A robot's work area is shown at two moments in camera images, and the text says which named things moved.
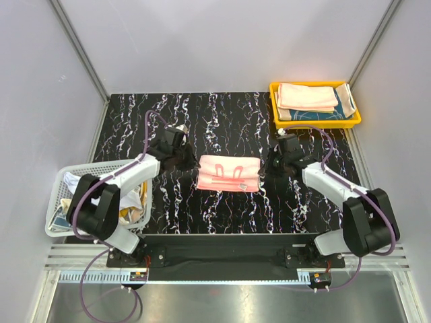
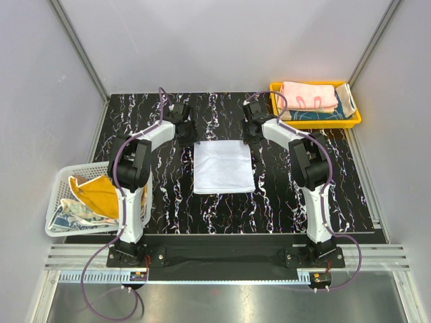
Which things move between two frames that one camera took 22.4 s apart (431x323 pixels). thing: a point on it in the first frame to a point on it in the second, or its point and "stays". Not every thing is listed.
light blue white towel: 130,198 to 223,166
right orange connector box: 320,279 stays
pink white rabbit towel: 229,173 to 308,97
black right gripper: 267,170 to 246,139
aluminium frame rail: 93,257 stays
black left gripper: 192,163 to 193,138
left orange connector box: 138,276 stays
